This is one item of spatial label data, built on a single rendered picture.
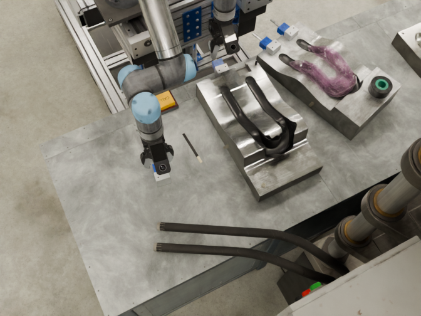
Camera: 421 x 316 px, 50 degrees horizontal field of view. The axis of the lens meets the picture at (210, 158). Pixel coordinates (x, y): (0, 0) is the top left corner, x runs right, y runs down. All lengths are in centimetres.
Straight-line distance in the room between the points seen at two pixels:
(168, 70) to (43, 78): 177
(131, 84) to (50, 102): 163
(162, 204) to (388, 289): 92
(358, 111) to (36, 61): 207
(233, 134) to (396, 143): 64
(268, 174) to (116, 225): 56
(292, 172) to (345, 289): 79
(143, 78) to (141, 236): 56
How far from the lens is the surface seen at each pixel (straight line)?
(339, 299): 88
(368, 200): 116
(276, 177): 159
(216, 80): 177
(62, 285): 244
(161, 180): 159
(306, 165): 163
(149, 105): 122
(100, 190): 166
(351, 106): 174
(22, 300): 249
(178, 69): 131
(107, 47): 276
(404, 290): 92
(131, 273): 155
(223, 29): 162
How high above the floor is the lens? 231
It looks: 65 degrees down
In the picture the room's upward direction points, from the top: 2 degrees clockwise
